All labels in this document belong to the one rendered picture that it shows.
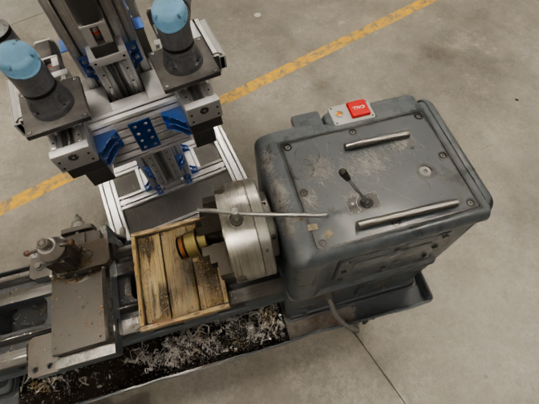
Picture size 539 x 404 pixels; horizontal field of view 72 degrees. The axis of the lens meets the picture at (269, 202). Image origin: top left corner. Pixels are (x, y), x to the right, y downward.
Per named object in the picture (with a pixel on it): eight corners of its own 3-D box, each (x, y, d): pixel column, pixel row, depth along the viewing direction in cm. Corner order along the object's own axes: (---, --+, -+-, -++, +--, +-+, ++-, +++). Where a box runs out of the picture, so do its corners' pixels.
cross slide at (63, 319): (103, 224, 136) (98, 220, 132) (111, 343, 117) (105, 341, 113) (57, 236, 135) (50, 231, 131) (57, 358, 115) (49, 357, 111)
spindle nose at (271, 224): (263, 202, 131) (264, 181, 111) (280, 259, 125) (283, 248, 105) (255, 204, 131) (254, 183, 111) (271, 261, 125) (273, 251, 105)
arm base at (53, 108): (28, 97, 135) (11, 76, 126) (70, 83, 137) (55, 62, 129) (34, 127, 128) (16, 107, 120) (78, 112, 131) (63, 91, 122)
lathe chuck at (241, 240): (243, 197, 137) (238, 163, 107) (265, 280, 128) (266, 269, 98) (219, 203, 136) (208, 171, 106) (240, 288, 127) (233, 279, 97)
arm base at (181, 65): (159, 55, 143) (151, 33, 135) (195, 43, 146) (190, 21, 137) (170, 81, 137) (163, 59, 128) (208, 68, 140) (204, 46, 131)
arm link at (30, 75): (30, 103, 120) (2, 70, 108) (10, 82, 125) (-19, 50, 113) (62, 83, 124) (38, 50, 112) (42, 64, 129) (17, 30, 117)
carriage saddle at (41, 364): (115, 228, 142) (108, 222, 137) (125, 354, 121) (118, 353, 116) (34, 248, 139) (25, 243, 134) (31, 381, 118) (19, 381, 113)
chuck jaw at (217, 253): (236, 237, 113) (245, 272, 107) (237, 244, 117) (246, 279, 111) (200, 247, 112) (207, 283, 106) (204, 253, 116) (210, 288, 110)
